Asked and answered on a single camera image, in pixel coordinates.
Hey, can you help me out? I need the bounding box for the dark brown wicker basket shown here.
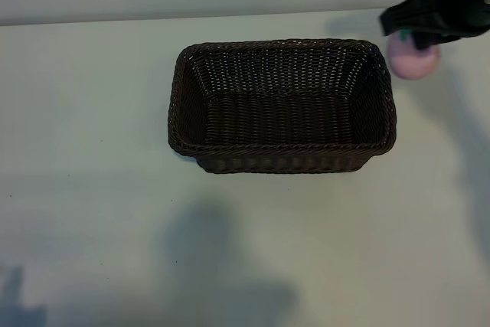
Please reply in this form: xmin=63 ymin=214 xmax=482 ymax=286
xmin=166 ymin=38 xmax=396 ymax=174

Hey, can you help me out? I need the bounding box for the pink peach with green leaf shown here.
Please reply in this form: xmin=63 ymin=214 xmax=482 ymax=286
xmin=386 ymin=31 xmax=443 ymax=80

